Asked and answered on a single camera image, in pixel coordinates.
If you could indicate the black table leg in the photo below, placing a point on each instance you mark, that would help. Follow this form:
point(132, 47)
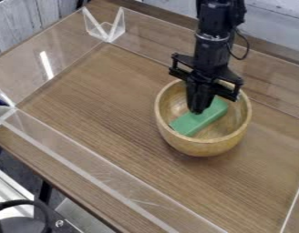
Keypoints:
point(45, 192)

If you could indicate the green rectangular block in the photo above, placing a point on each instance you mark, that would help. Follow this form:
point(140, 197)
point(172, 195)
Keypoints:
point(189, 123)

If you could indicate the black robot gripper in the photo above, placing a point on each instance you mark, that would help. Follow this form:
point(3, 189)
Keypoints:
point(206, 73)

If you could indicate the clear acrylic corner bracket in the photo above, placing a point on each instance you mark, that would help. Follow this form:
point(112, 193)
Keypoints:
point(106, 31)

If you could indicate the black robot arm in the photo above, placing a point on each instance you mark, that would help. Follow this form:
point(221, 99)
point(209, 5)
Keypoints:
point(219, 17)

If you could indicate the clear acrylic tray wall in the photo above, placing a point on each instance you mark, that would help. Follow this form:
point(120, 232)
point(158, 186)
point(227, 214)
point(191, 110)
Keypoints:
point(80, 125)

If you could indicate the light wooden bowl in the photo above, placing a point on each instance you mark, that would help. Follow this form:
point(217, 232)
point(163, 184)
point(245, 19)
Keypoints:
point(214, 140)

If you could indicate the grey metal base plate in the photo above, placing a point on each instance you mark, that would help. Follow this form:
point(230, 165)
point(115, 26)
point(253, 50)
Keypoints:
point(82, 219)

